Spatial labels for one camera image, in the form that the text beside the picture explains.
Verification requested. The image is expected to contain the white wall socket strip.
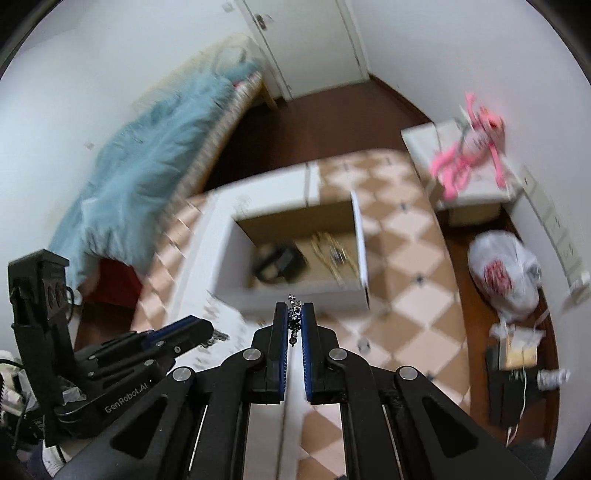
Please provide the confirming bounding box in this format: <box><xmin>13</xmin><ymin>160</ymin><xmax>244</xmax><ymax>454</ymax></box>
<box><xmin>518</xmin><ymin>165</ymin><xmax>590</xmax><ymax>304</ymax></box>

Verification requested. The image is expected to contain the pink panther plush toy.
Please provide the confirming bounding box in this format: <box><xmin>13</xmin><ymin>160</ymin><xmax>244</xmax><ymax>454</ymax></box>
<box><xmin>430</xmin><ymin>92</ymin><xmax>506</xmax><ymax>201</ymax></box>

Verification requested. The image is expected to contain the black smart band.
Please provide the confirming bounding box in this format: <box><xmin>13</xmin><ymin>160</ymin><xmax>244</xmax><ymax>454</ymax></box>
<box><xmin>253</xmin><ymin>242</ymin><xmax>308</xmax><ymax>285</ymax></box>

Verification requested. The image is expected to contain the blue duvet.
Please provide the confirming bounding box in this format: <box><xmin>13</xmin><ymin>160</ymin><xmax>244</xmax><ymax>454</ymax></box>
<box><xmin>49</xmin><ymin>74</ymin><xmax>235</xmax><ymax>289</ymax></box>

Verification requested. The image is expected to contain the small gold earring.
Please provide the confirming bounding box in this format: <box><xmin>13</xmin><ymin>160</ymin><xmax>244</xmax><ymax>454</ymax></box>
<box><xmin>358</xmin><ymin>337</ymin><xmax>372</xmax><ymax>355</ymax></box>

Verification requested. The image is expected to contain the silver disc necklace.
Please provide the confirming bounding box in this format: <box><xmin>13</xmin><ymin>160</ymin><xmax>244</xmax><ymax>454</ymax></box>
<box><xmin>286</xmin><ymin>293</ymin><xmax>305</xmax><ymax>347</ymax></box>

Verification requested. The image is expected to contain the white plastic bag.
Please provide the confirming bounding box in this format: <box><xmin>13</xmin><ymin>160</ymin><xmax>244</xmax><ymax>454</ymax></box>
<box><xmin>468</xmin><ymin>230</ymin><xmax>542</xmax><ymax>323</ymax></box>

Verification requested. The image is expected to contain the white cardboard box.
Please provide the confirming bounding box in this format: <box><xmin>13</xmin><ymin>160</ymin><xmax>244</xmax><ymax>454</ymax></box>
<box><xmin>209</xmin><ymin>190</ymin><xmax>371</xmax><ymax>319</ymax></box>

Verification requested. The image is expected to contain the white charger with cable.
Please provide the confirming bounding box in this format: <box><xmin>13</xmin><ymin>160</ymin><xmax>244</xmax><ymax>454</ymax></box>
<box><xmin>506</xmin><ymin>271</ymin><xmax>590</xmax><ymax>446</ymax></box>

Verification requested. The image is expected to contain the white door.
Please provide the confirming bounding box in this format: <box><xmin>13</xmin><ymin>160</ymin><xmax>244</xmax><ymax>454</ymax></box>
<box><xmin>236</xmin><ymin>0</ymin><xmax>369</xmax><ymax>100</ymax></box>

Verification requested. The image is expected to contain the white cloth covered box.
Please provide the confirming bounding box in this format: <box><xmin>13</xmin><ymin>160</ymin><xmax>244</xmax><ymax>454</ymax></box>
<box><xmin>402</xmin><ymin>119</ymin><xmax>522</xmax><ymax>226</ymax></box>

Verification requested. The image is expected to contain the wooden bead bracelet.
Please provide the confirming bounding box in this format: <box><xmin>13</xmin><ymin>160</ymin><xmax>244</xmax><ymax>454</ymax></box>
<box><xmin>309</xmin><ymin>232</ymin><xmax>361</xmax><ymax>285</ymax></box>

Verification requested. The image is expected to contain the checkered tablecloth with text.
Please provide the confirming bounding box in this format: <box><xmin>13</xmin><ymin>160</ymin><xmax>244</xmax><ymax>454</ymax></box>
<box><xmin>132</xmin><ymin>150</ymin><xmax>471</xmax><ymax>408</ymax></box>

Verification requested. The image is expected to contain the black box on floor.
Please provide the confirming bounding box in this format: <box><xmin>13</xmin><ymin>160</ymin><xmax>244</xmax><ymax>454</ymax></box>
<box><xmin>485</xmin><ymin>346</ymin><xmax>544</xmax><ymax>429</ymax></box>

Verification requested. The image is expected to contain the silver charm brooch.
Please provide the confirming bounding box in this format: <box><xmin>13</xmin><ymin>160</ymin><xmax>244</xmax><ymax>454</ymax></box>
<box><xmin>329</xmin><ymin>246</ymin><xmax>348</xmax><ymax>265</ymax></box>

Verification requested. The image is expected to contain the crumpled white tissue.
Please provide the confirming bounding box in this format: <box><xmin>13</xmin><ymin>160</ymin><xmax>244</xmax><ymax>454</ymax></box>
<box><xmin>489</xmin><ymin>322</ymin><xmax>546</xmax><ymax>350</ymax></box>

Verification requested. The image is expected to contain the bed with patterned mattress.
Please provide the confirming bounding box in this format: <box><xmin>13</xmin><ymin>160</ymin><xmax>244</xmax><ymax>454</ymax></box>
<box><xmin>48</xmin><ymin>32</ymin><xmax>279</xmax><ymax>296</ymax></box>

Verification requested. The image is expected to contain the white small bottle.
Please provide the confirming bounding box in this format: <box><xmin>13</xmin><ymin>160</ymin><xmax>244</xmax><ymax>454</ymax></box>
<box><xmin>536</xmin><ymin>369</ymin><xmax>571</xmax><ymax>391</ymax></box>

